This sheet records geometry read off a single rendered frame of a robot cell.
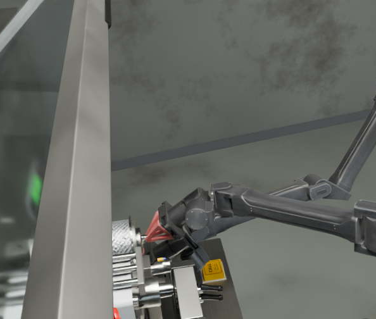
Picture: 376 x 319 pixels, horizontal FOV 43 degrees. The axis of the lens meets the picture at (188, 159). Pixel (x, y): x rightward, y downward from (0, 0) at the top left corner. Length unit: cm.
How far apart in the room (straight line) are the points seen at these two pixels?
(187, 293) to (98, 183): 68
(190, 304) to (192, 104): 279
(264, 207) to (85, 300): 96
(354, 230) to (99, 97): 79
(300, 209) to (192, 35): 243
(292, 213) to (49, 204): 89
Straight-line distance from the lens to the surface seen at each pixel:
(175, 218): 124
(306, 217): 111
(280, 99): 388
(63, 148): 31
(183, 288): 96
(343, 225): 108
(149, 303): 108
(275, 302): 278
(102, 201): 28
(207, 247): 179
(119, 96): 347
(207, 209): 116
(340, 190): 153
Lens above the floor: 217
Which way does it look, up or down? 35 degrees down
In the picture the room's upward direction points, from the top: 4 degrees counter-clockwise
